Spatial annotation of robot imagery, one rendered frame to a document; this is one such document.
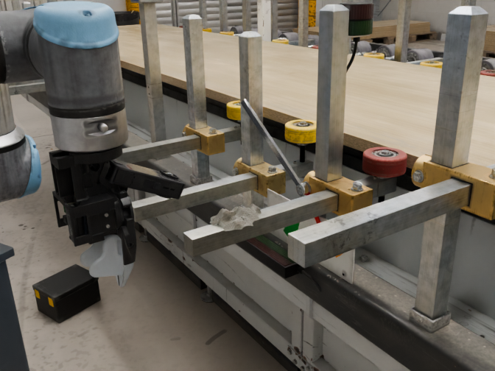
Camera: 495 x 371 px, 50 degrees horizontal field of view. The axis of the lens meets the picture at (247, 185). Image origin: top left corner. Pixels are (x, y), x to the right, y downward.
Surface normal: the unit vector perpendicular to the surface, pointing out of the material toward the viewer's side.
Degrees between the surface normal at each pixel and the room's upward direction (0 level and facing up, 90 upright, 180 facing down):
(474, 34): 90
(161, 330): 0
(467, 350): 0
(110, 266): 93
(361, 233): 90
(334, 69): 90
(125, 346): 0
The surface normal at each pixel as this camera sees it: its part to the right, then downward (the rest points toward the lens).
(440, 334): -0.02, -0.93
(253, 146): 0.55, 0.30
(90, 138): 0.29, 0.37
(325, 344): -0.83, 0.22
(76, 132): 0.00, 0.38
